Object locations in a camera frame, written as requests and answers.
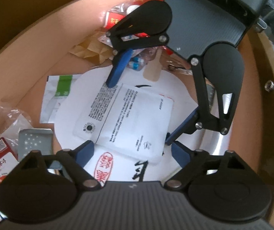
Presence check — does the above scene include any white printed sachet packet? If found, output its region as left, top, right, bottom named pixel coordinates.
left=73, top=84, right=174, bottom=163

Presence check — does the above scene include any grey star-pattern packet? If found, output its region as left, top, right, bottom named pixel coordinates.
left=17, top=128, right=53, bottom=161

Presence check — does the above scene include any wooden drawer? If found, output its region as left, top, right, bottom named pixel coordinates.
left=0, top=0, right=274, bottom=226

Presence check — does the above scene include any clear crumpled plastic bag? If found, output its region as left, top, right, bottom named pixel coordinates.
left=0, top=105, right=33, bottom=152

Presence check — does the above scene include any crumpled brown paper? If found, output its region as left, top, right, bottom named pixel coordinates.
left=69, top=31, right=113, bottom=66

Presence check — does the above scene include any silver metallic cylinder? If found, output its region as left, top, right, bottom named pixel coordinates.
left=196, top=81, right=234, bottom=156

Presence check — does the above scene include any white green packet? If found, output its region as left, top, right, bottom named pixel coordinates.
left=39, top=74, right=81, bottom=124

